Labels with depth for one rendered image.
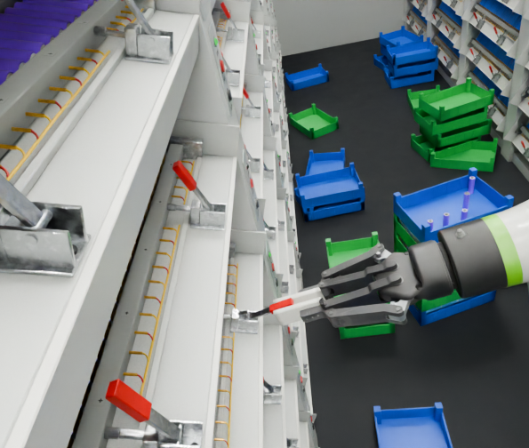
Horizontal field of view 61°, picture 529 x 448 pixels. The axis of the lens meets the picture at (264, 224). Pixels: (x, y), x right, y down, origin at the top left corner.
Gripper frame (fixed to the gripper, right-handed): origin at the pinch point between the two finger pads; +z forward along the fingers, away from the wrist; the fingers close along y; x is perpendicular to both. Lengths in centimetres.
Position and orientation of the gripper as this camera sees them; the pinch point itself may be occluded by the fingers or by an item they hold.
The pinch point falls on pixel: (300, 307)
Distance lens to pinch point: 65.0
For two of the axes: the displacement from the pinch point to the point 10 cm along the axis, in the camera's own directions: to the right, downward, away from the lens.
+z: -9.2, 3.1, 2.5
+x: -4.0, -7.1, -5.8
